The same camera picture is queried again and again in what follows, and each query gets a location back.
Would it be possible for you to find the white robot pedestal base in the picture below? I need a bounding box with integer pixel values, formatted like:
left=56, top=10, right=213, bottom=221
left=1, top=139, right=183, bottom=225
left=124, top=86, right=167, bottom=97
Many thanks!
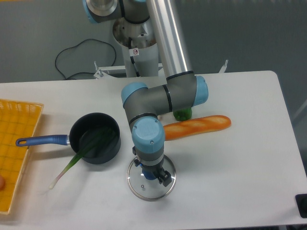
left=113, top=18, right=162, bottom=77

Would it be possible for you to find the black cable on floor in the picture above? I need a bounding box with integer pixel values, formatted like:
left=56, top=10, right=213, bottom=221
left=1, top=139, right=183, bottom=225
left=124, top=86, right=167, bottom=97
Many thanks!
left=55, top=38, right=117, bottom=81

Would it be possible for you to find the glass pot lid blue knob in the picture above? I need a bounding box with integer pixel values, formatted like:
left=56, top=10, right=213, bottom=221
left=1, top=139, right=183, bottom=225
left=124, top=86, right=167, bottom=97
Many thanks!
left=127, top=156, right=177, bottom=201

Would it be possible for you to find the orange baguette bread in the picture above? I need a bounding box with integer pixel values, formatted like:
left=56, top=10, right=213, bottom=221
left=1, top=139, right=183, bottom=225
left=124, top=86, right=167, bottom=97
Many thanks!
left=164, top=115, right=232, bottom=141

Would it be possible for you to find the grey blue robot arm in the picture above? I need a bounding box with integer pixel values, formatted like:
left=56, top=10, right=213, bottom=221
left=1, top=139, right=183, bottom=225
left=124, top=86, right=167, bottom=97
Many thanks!
left=83, top=0, right=208, bottom=186

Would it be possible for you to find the green bell pepper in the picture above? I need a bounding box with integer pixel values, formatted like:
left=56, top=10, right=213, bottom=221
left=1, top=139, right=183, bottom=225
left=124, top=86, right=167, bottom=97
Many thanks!
left=173, top=107, right=192, bottom=121

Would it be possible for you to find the yellow woven basket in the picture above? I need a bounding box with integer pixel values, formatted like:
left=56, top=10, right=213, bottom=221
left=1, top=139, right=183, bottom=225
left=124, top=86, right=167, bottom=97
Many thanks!
left=0, top=99, right=44, bottom=215

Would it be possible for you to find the dark pot blue handle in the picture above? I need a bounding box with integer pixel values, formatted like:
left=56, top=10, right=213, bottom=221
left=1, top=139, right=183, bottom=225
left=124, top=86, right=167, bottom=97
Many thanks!
left=15, top=113, right=121, bottom=164

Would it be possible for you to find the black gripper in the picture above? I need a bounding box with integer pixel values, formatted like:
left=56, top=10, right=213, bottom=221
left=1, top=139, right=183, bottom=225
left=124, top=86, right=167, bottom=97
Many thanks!
left=132, top=146, right=172, bottom=186

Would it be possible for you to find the white table clamp bracket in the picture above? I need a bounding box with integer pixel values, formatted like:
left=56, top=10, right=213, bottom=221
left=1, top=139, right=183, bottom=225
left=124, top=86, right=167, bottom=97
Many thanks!
left=94, top=62, right=165, bottom=79

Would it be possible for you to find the black device at table edge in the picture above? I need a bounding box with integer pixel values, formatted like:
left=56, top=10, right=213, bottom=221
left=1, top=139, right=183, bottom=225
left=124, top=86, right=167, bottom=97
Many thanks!
left=295, top=194, right=307, bottom=219

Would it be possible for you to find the green spring onion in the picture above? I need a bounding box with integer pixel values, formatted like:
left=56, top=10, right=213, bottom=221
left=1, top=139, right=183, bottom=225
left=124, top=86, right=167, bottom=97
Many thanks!
left=48, top=127, right=116, bottom=190

